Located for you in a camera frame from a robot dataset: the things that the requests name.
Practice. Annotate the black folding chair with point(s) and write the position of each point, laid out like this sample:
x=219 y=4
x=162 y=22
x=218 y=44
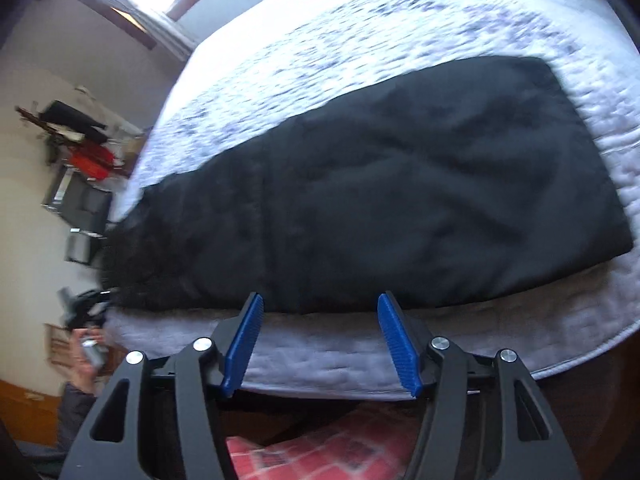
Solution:
x=90 y=205

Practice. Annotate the grey quilted leaf-print bedspread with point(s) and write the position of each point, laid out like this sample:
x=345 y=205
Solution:
x=350 y=25

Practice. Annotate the person's left forearm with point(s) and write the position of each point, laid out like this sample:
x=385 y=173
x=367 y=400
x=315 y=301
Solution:
x=75 y=420

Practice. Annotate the black hanging garment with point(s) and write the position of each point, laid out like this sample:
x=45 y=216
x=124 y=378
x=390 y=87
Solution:
x=65 y=112

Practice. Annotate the person's red plaid clothing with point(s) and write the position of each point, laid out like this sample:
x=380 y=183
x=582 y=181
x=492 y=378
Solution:
x=325 y=452

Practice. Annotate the black jacket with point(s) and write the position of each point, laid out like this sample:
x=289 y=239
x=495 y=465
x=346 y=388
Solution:
x=375 y=185

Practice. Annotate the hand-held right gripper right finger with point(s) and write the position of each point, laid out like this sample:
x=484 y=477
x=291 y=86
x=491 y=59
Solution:
x=397 y=347

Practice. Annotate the grey curtain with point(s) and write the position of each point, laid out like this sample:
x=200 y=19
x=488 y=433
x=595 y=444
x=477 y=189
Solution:
x=167 y=35

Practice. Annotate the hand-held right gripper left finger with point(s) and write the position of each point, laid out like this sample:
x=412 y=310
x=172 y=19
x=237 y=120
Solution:
x=243 y=345

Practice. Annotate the person's left hand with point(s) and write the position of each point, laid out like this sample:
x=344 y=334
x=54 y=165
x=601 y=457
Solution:
x=80 y=360

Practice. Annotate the wooden coat rack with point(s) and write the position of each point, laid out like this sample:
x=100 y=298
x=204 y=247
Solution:
x=30 y=115

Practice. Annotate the red hanging garment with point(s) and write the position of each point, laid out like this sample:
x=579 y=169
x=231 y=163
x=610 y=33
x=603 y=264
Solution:
x=90 y=160

